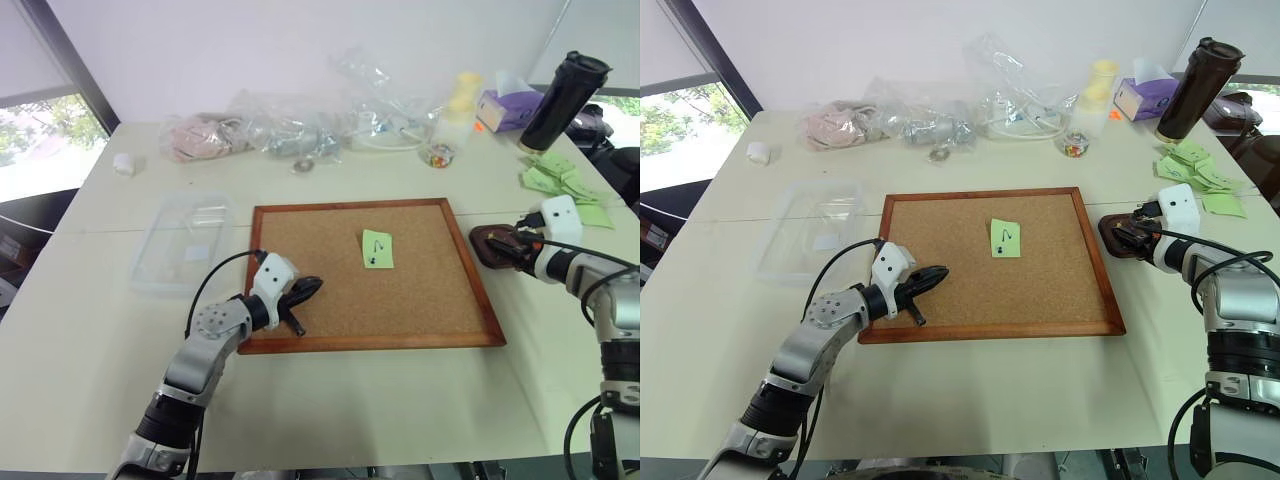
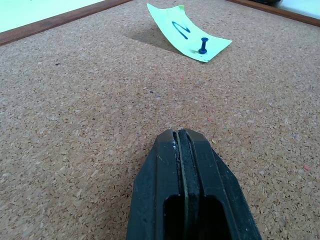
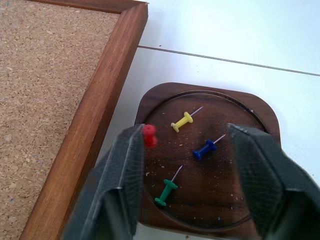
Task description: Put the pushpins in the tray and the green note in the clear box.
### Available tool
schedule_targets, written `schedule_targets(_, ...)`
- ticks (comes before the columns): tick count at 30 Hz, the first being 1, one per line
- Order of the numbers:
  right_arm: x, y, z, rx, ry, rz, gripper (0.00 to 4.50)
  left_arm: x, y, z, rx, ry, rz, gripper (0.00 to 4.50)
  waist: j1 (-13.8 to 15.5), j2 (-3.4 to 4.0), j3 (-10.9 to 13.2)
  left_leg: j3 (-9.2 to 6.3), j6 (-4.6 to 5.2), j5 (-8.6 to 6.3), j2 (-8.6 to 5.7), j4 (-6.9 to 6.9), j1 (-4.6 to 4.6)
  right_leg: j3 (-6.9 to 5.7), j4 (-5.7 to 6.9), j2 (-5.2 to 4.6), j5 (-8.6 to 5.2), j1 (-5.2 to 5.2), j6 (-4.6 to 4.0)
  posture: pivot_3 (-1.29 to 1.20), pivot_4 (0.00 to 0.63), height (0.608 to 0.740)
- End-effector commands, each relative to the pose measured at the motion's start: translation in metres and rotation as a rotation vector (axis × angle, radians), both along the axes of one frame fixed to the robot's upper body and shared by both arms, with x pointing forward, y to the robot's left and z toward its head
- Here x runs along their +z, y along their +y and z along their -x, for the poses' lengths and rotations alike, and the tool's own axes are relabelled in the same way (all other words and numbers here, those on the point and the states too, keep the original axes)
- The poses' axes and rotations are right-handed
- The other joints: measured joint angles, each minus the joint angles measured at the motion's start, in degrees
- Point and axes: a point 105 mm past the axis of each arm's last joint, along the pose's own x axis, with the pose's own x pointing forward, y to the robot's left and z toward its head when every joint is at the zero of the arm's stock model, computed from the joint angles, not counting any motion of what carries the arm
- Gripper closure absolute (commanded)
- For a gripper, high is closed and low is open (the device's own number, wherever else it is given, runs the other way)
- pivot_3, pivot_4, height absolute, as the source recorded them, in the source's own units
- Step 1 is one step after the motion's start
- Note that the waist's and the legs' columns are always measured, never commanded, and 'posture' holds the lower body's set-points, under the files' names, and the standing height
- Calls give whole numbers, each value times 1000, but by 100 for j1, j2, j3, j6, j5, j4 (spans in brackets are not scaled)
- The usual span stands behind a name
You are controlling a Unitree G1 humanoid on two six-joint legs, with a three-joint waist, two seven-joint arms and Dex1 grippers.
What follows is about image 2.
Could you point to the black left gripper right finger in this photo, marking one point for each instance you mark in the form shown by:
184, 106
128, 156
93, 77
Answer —
215, 190

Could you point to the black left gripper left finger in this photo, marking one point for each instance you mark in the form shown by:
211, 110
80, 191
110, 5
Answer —
152, 190

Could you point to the green sticky note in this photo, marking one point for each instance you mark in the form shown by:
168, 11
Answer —
185, 32

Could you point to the blue pushpin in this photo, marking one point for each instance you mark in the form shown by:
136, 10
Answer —
203, 46

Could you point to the cork board with wooden frame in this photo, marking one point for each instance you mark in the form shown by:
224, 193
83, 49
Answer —
75, 112

